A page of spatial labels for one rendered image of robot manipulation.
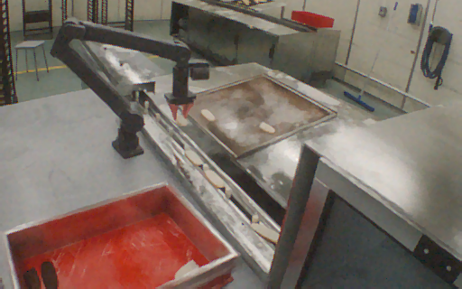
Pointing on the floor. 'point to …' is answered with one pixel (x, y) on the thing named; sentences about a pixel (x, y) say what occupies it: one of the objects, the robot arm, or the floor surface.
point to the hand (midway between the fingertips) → (180, 117)
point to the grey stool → (26, 52)
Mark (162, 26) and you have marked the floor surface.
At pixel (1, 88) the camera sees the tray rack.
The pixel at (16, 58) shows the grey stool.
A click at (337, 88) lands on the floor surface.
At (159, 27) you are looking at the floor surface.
